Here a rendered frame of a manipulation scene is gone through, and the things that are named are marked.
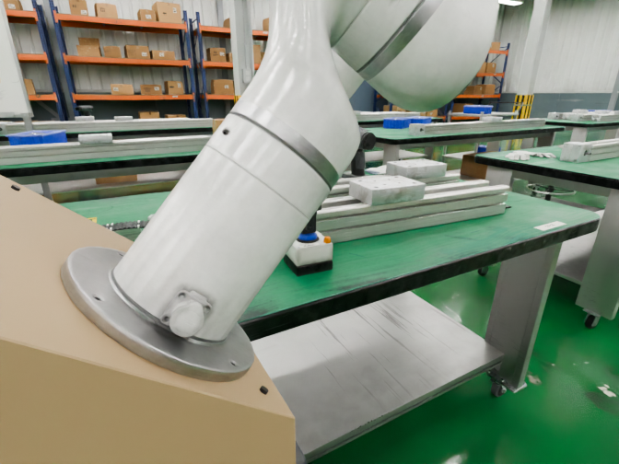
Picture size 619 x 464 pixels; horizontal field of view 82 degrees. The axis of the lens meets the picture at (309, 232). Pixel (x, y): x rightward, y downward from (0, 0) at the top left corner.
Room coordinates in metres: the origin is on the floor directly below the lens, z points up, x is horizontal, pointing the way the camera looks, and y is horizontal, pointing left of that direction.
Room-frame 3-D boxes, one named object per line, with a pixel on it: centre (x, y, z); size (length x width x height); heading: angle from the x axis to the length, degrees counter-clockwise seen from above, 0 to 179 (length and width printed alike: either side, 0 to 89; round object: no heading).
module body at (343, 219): (0.91, -0.20, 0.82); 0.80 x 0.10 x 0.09; 114
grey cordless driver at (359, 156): (1.30, -0.15, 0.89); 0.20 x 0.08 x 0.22; 35
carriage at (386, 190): (0.91, -0.20, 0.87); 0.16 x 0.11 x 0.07; 114
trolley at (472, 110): (5.44, -2.55, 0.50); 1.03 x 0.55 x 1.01; 123
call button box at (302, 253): (0.68, 0.01, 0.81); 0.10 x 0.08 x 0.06; 24
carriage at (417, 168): (1.18, -0.35, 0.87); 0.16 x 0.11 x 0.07; 114
